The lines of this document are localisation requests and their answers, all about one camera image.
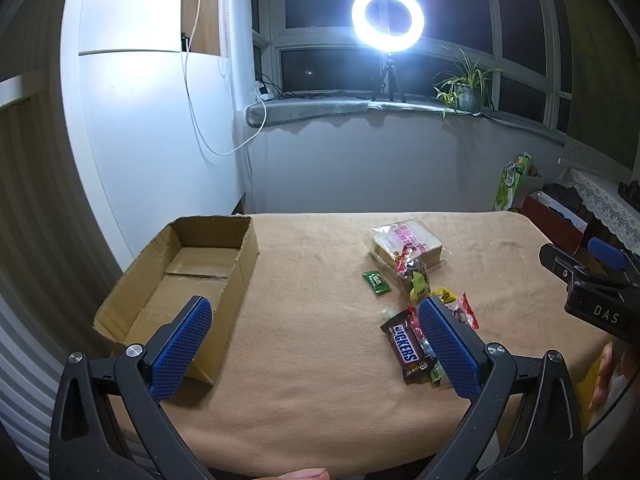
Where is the person's right hand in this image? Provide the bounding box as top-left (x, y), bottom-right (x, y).
top-left (590, 342), bottom-right (632, 413)

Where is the white cable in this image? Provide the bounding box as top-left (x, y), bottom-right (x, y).
top-left (181, 0), bottom-right (269, 157)

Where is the yellow-green candy packet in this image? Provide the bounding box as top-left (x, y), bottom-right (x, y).
top-left (410, 271), bottom-right (434, 306)

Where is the small green candy packet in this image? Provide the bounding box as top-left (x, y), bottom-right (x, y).
top-left (362, 270), bottom-right (392, 297)

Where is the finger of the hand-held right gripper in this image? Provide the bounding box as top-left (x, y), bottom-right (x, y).
top-left (539, 242), bottom-right (608, 291)
top-left (588, 237), bottom-right (640, 283)

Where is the white cabinet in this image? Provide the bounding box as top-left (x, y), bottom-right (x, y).
top-left (60, 0), bottom-right (252, 272)

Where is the green carton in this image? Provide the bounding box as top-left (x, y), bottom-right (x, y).
top-left (494, 152), bottom-right (532, 212)

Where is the sliced bread packet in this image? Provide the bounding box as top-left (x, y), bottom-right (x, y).
top-left (369, 217), bottom-right (445, 275)

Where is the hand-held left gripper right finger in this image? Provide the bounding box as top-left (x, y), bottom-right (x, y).
top-left (417, 296), bottom-right (585, 480)

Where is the brown chocolate bar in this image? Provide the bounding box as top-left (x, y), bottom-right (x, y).
top-left (380, 310), bottom-right (441, 386)

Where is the red box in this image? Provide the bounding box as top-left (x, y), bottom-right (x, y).
top-left (520, 192), bottom-right (587, 257)

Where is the ring light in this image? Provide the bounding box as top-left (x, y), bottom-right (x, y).
top-left (351, 0), bottom-right (426, 54)

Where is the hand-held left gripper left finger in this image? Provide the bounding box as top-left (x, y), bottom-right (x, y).
top-left (50, 296), bottom-right (213, 480)

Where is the red clear snack packet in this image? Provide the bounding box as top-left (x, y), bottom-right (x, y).
top-left (454, 292), bottom-right (481, 332)

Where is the cardboard box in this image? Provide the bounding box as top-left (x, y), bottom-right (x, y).
top-left (92, 215), bottom-right (261, 387)

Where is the black tripod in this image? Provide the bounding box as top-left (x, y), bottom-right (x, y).
top-left (370, 52), bottom-right (407, 103)

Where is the white lace cloth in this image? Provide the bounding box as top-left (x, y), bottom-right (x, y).
top-left (560, 137), bottom-right (640, 252)

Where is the person's left hand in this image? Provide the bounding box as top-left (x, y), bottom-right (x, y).
top-left (277, 467), bottom-right (332, 480)

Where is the grey windowsill cover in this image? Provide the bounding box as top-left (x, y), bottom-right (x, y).
top-left (244, 96), bottom-right (568, 137)

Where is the yellow cloth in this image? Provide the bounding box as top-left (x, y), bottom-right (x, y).
top-left (574, 355), bottom-right (610, 442)

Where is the potted spider plant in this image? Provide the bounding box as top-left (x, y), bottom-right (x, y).
top-left (432, 45), bottom-right (503, 122)

